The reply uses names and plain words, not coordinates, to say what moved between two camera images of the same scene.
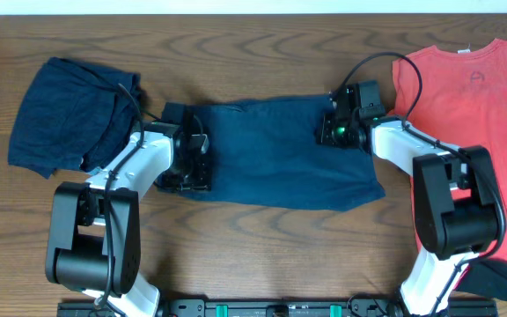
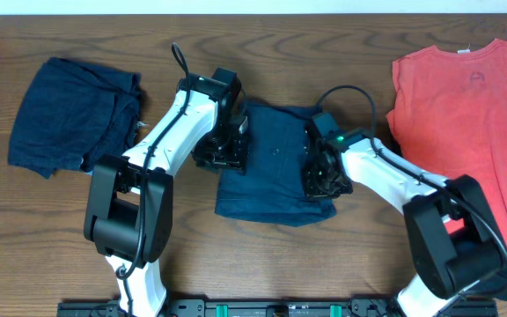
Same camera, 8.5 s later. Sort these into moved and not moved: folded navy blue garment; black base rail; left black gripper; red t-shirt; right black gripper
Moved: left black gripper; right black gripper
Not moved: red t-shirt; black base rail; folded navy blue garment
